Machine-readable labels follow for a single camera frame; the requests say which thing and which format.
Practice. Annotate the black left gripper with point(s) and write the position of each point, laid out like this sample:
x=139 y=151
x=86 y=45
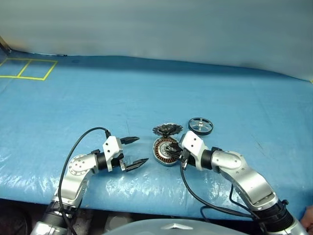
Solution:
x=118 y=162

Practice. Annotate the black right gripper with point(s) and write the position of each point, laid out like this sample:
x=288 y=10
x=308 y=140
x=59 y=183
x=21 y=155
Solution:
x=184 y=156

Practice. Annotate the grey motor housing copper windings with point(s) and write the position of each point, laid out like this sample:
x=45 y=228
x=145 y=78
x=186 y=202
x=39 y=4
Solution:
x=159 y=149

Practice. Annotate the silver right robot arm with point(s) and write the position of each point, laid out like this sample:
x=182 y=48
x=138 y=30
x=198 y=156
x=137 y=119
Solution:
x=249 y=178

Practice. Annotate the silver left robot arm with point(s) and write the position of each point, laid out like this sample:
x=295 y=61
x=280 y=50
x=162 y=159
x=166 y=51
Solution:
x=73 y=181

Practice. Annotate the silver spoked rotor black rim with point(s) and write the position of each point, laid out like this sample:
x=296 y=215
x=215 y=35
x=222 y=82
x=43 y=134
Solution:
x=200 y=124

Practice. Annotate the bare bystander hand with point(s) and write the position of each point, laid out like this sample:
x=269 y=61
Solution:
x=308 y=216

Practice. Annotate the black toothed gear sprocket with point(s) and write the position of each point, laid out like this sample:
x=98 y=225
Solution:
x=166 y=128

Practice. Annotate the blue table cover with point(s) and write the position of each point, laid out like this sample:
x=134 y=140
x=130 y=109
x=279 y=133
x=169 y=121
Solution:
x=146 y=93

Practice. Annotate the grey rounded shell with emblem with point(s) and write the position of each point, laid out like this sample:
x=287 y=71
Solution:
x=156 y=227

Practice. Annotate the yellow tape grid marking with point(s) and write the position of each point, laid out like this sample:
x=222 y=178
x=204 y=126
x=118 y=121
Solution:
x=51 y=70

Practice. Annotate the white backdrop sheet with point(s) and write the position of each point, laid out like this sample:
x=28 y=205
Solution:
x=156 y=27

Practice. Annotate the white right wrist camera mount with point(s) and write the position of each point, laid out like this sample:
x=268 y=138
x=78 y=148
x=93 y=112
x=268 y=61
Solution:
x=193 y=142

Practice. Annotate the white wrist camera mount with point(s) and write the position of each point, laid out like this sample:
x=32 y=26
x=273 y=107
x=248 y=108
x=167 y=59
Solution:
x=111 y=147
x=193 y=142

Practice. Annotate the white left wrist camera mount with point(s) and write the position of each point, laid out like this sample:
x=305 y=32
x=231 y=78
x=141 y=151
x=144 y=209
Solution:
x=111 y=147

